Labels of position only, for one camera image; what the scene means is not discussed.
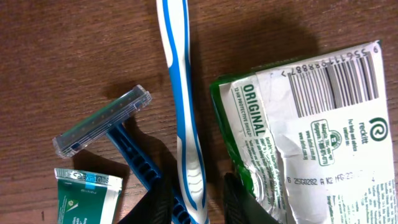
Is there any blue disposable razor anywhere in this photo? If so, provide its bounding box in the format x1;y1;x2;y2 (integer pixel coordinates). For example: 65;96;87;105
53;85;191;223

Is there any green white soap packet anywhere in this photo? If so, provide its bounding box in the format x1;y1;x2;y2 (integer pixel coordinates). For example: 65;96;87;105
210;40;397;223

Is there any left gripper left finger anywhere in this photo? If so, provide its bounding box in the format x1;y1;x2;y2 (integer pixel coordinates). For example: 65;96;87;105
118;179;174;224

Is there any blue white toothbrush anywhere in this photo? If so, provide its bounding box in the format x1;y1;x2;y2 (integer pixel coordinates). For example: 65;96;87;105
155;0;210;223

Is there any green white toothpaste tube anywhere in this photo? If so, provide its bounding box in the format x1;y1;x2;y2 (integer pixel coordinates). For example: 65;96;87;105
54;168;123;224

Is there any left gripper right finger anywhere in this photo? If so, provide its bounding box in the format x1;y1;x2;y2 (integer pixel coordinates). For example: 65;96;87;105
223;173;279;224

